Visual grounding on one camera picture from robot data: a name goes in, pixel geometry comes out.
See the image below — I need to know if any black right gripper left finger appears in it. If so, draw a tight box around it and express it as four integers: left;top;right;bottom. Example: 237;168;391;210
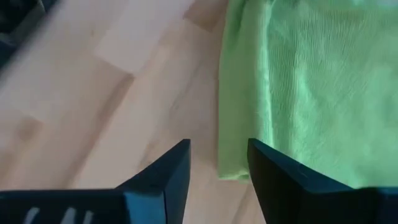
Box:
0;138;192;224

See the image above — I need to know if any bright green microfiber towel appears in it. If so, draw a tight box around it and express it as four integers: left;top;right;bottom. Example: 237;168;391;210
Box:
216;0;398;190

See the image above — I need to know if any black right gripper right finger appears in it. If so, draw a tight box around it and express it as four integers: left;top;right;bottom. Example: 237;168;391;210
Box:
248;138;398;224

